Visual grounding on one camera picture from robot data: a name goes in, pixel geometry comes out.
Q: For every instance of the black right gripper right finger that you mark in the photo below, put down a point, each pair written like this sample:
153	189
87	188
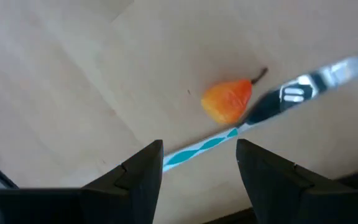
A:
306	205

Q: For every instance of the small yellow-orange toy pear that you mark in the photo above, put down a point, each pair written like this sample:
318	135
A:
227	101

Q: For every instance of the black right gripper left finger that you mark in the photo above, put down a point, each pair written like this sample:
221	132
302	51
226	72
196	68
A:
89	205

